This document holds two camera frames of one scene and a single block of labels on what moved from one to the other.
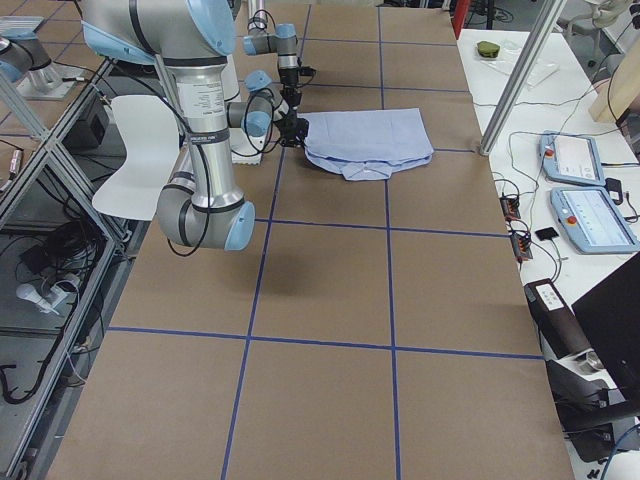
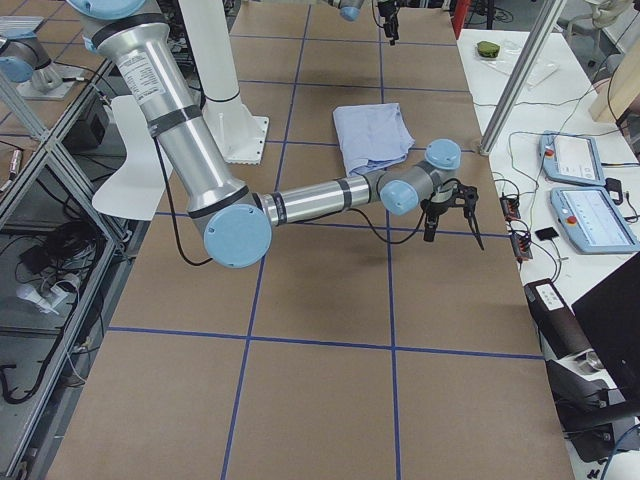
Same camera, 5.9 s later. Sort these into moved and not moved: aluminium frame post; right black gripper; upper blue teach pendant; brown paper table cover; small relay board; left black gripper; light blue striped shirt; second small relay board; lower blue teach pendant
Moved: light blue striped shirt; left black gripper; right black gripper
Not moved: second small relay board; brown paper table cover; aluminium frame post; upper blue teach pendant; lower blue teach pendant; small relay board
